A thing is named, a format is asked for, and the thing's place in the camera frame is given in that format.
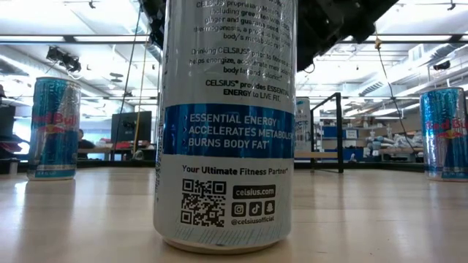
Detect white Celsius can blue band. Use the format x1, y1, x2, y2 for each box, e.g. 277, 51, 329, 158
152, 0, 297, 256

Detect blue silver Red Bull can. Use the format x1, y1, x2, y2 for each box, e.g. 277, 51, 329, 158
419, 86, 468, 183
26, 76, 82, 182

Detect wooden shelf black metal legs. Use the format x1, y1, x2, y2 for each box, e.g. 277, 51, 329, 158
294, 92, 344, 175

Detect background storage rack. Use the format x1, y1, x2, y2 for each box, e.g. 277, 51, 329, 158
321, 115, 425, 164

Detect black computer monitor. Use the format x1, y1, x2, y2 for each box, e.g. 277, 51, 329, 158
110, 110, 153, 144

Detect background wooden desk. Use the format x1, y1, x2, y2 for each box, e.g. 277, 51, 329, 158
77, 145, 156, 161

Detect person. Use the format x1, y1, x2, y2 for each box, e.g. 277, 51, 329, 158
76, 128, 97, 160

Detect black ceiling spotlight cluster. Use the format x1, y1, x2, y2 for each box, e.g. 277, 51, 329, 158
45, 45, 83, 74

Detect white air vent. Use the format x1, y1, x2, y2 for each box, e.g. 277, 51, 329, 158
408, 44, 426, 64

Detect black ceiling speaker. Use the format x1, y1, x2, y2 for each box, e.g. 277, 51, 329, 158
432, 60, 453, 72

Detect yellow hanging rope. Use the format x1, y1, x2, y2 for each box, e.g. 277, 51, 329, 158
132, 34, 151, 156

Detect black hanging cable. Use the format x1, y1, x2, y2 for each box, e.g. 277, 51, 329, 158
111, 5, 143, 161

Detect black aluminium table frame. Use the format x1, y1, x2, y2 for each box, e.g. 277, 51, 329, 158
0, 159, 427, 175

